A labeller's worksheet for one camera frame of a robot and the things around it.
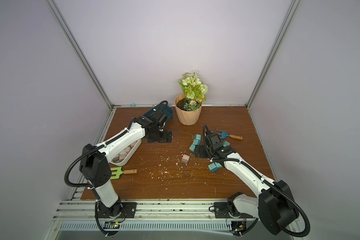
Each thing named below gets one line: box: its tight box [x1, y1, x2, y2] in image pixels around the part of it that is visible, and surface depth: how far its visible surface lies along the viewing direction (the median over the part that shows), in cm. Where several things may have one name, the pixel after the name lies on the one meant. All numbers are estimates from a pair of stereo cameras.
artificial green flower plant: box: [178, 70, 209, 112], surface depth 94 cm
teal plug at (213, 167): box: [208, 162, 218, 173], surface depth 87 cm
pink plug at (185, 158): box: [182, 154, 190, 164], surface depth 91 cm
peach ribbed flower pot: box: [174, 93, 203, 126], surface depth 102 cm
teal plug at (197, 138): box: [193, 134, 201, 144], surface depth 99 cm
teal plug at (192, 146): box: [189, 141, 199, 153], surface depth 96 cm
